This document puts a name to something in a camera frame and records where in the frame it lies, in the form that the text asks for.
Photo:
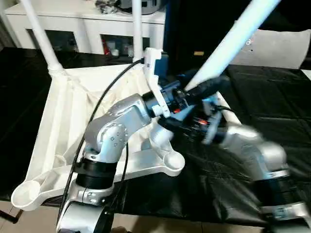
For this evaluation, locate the black work mat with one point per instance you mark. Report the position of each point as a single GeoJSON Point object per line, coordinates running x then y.
{"type": "Point", "coordinates": [279, 97]}

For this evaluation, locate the small yellow label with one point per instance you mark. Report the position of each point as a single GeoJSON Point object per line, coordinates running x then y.
{"type": "Point", "coordinates": [198, 53]}

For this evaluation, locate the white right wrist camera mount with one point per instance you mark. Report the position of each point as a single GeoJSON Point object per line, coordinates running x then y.
{"type": "Point", "coordinates": [213, 114]}

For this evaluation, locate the black clutter pile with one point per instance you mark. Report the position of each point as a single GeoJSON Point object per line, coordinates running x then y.
{"type": "Point", "coordinates": [104, 6]}

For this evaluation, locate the black stand base bar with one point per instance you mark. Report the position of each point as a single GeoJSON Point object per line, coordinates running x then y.
{"type": "Point", "coordinates": [9, 214]}

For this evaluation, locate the white plastic table top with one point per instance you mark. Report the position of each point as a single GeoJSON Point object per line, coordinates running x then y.
{"type": "Point", "coordinates": [60, 109]}

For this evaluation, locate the white glass-door cabinet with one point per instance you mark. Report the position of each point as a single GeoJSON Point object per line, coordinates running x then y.
{"type": "Point", "coordinates": [85, 24]}

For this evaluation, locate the grey helmet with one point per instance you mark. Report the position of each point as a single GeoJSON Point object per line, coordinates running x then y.
{"type": "Point", "coordinates": [148, 4]}

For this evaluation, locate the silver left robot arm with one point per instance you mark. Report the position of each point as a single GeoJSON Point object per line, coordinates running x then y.
{"type": "Point", "coordinates": [121, 116]}

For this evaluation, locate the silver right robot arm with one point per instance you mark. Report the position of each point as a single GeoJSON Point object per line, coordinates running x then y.
{"type": "Point", "coordinates": [255, 145]}

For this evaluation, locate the grey cushion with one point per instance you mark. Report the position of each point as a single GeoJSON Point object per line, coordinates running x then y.
{"type": "Point", "coordinates": [279, 48]}

